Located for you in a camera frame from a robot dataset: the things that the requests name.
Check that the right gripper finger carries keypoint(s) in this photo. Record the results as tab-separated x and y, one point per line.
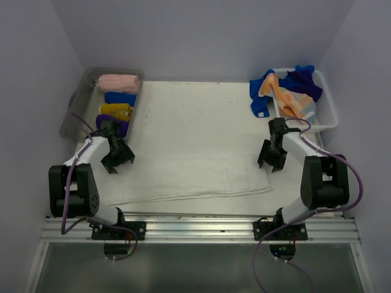
278	167
261	161

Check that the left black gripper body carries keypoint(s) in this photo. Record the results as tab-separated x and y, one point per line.
116	157

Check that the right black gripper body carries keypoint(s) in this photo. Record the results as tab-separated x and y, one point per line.
270	154

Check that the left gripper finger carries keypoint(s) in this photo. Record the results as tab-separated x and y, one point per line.
111	168
129	157

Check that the white towel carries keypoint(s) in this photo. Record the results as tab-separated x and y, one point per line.
191	176

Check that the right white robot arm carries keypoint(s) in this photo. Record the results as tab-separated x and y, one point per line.
324	180

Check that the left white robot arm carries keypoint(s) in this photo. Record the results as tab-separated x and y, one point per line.
73	191

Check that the purple rolled towel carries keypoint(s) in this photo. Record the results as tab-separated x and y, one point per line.
119	127

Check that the yellow rolled towel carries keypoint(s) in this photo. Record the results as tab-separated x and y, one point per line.
120	111

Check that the blue cloth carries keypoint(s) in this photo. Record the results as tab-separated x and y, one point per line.
260	90

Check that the grey plastic bin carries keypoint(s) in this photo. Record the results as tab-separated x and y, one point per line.
84	104

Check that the orange patterned cloth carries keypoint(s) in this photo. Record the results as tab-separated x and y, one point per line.
296	105

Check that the blue rolled towel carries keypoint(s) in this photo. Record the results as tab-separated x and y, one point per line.
120	98

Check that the white plastic basket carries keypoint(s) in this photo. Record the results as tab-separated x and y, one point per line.
325	116

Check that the pink rolled towel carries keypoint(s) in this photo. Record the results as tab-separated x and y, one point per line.
119	83

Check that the dark purple cloth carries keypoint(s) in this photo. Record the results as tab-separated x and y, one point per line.
301	81

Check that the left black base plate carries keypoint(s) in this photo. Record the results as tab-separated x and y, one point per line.
133	230

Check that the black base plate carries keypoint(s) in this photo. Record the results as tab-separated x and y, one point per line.
133	230
266	229

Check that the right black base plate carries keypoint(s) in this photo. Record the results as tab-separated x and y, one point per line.
266	229

